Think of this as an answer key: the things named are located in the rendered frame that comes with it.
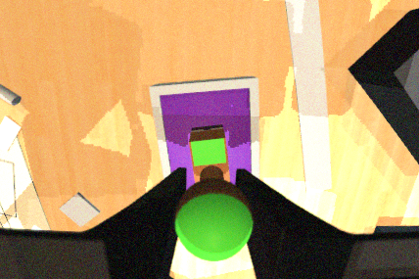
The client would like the white flat bar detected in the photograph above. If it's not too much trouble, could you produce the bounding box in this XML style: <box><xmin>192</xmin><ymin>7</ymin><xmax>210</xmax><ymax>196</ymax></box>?
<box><xmin>285</xmin><ymin>0</ymin><xmax>332</xmax><ymax>194</ymax></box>

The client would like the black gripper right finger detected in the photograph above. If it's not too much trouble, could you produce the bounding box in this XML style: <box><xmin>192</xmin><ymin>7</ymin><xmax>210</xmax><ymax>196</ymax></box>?
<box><xmin>235</xmin><ymin>168</ymin><xmax>419</xmax><ymax>279</ymax></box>

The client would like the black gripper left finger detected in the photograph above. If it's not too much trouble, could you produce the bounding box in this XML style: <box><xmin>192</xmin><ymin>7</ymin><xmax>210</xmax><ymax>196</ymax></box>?
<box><xmin>0</xmin><ymin>167</ymin><xmax>187</xmax><ymax>279</ymax></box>

